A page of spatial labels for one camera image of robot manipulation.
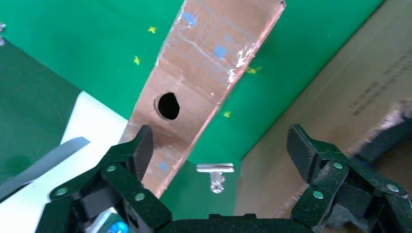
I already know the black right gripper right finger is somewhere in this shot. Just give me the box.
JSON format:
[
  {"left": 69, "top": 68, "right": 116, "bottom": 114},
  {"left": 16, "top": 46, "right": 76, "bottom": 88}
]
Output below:
[{"left": 286, "top": 123, "right": 412, "bottom": 233}]

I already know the large open cardboard carton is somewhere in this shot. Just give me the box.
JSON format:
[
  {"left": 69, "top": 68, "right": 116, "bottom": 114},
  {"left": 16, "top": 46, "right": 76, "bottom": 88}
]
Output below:
[{"left": 234, "top": 0, "right": 412, "bottom": 222}]

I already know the small taped cardboard box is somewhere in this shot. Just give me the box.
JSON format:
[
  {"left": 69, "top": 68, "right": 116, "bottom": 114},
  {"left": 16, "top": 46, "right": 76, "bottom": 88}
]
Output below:
[{"left": 119, "top": 0, "right": 287, "bottom": 199}]

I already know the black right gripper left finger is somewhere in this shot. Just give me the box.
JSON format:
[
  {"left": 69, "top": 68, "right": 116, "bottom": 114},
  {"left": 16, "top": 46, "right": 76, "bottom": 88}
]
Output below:
[{"left": 34, "top": 124, "right": 173, "bottom": 233}]

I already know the green table cloth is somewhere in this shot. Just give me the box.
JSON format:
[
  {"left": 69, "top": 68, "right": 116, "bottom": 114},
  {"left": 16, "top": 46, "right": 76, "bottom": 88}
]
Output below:
[{"left": 0, "top": 0, "right": 386, "bottom": 219}]

